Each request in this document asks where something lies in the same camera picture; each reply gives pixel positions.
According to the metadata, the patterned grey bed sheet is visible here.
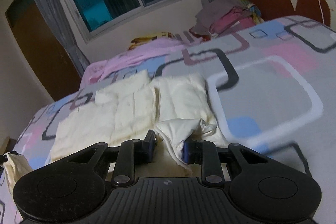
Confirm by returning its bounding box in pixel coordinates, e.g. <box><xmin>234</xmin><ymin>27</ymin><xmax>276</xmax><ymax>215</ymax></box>
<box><xmin>14</xmin><ymin>16</ymin><xmax>335</xmax><ymax>223</ymax></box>

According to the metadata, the wooden bedside furniture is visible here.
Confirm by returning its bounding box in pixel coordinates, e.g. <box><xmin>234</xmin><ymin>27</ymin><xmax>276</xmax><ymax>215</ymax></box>
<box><xmin>0</xmin><ymin>136</ymin><xmax>10</xmax><ymax>155</ymax></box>

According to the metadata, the white puffer jacket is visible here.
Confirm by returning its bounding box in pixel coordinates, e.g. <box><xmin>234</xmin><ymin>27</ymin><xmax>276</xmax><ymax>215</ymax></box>
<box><xmin>0</xmin><ymin>69</ymin><xmax>229</xmax><ymax>195</ymax></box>

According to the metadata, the stack of folded clothes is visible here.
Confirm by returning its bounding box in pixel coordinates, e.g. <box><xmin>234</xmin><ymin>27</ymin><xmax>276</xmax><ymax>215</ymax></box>
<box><xmin>189</xmin><ymin>0</ymin><xmax>264</xmax><ymax>41</ymax></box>

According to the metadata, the yellow patterned pillow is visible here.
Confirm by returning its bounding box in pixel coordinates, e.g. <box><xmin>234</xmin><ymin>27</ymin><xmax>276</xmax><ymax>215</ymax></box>
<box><xmin>127</xmin><ymin>31</ymin><xmax>211</xmax><ymax>51</ymax></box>

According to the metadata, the brown wooden door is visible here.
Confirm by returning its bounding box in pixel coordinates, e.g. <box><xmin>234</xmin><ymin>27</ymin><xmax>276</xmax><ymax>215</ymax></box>
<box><xmin>6</xmin><ymin>0</ymin><xmax>80</xmax><ymax>101</ymax></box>

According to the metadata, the pink blanket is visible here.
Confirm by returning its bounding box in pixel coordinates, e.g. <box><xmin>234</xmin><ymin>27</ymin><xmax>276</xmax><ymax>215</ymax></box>
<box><xmin>80</xmin><ymin>37</ymin><xmax>190</xmax><ymax>89</ymax></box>

